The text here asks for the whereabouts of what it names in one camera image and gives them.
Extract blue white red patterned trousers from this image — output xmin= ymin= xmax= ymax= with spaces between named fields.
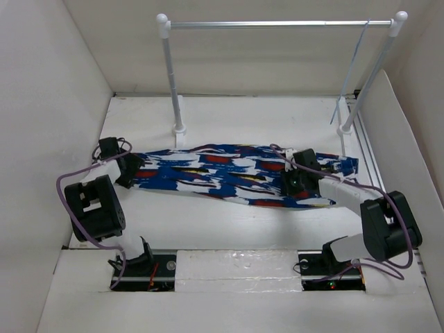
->
xmin=131 ymin=142 xmax=359 ymax=209

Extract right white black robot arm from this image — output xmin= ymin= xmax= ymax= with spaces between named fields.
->
xmin=271 ymin=145 xmax=422 ymax=280

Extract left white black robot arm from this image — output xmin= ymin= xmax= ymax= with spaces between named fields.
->
xmin=58 ymin=137 xmax=144 ymax=251

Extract white and silver clothes rack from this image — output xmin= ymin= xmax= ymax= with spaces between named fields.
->
xmin=155 ymin=11 xmax=409 ymax=147

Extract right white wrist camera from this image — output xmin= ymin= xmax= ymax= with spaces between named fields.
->
xmin=282 ymin=148 xmax=297 ymax=171

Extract aluminium rail on right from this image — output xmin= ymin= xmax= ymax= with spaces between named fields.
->
xmin=353 ymin=112 xmax=385 ymax=189

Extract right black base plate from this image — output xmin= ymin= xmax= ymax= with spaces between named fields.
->
xmin=293 ymin=250 xmax=366 ymax=291

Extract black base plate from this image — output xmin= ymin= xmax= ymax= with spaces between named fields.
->
xmin=111 ymin=253 xmax=177 ymax=292
xmin=293 ymin=250 xmax=366 ymax=291

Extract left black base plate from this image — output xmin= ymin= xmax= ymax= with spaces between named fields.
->
xmin=111 ymin=253 xmax=177 ymax=292

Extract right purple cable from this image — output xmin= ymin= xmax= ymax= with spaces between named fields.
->
xmin=269 ymin=144 xmax=416 ymax=282

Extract light blue wire hanger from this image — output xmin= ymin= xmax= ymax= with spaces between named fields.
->
xmin=330 ymin=18 xmax=371 ymax=125

